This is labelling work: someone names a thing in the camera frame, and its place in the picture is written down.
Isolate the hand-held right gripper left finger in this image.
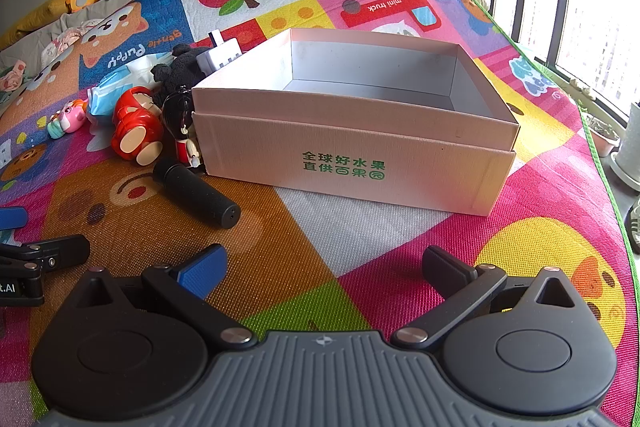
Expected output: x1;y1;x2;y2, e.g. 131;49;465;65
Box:
70;243;258;350

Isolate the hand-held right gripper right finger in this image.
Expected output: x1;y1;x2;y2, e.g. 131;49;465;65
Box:
390;245;581;353

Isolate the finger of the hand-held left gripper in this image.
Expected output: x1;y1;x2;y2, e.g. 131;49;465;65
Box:
0;206;28;233
0;234;91;269

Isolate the black cylinder handle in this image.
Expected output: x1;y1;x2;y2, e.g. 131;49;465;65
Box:
152;159;242;228

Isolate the small pink toy figurine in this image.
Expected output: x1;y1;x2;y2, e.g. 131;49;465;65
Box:
47;99;91;138

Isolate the brown cardboard box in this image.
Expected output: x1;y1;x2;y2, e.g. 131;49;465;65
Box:
191;28;521;215

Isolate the red figurine toy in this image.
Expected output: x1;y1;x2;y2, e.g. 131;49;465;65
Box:
111;87;166;166

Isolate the black-haired doll figurine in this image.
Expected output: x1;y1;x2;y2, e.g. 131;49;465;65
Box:
162;89;206;169

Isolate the blue wet wipes pack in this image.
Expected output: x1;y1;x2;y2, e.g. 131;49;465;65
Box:
87;53;173;124

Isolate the black plush toy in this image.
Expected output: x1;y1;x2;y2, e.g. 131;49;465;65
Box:
151;44;211;95

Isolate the white power adapter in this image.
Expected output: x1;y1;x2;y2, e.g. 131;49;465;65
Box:
195;29;244;75

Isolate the colourful cartoon play mat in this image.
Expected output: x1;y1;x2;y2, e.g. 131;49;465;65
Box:
0;0;640;427

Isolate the small floral cloth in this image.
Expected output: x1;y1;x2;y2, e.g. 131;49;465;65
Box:
0;59;28;94

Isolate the floral clothes pile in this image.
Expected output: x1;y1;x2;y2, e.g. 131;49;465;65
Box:
40;19;101;62

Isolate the grey shoe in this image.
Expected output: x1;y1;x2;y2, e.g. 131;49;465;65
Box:
622;197;640;254

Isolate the yellow cushion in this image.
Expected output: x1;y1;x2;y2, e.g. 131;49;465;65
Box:
0;0;71;50

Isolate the white planter with plant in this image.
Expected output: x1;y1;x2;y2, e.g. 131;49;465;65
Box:
582;114;621;158

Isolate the white round pot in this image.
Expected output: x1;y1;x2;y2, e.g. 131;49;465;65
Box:
607;102;640;195

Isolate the grey sofa cover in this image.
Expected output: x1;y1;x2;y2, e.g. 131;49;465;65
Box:
0;0;176;72

